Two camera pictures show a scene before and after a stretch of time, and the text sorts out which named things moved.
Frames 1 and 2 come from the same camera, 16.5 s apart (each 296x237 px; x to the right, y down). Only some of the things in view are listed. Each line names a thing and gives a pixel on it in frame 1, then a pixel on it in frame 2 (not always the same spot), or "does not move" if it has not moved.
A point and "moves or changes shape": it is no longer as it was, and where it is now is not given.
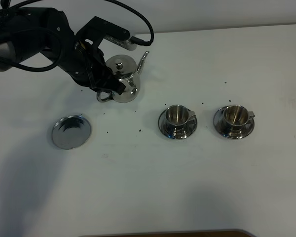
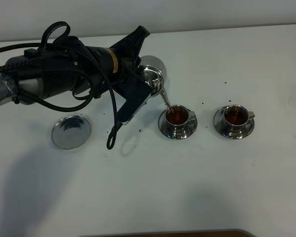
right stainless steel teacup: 236,118 does not move
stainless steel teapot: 124,68 moves or changes shape
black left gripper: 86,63 -> 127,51
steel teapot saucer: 71,132 does not move
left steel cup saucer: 191,126 does not move
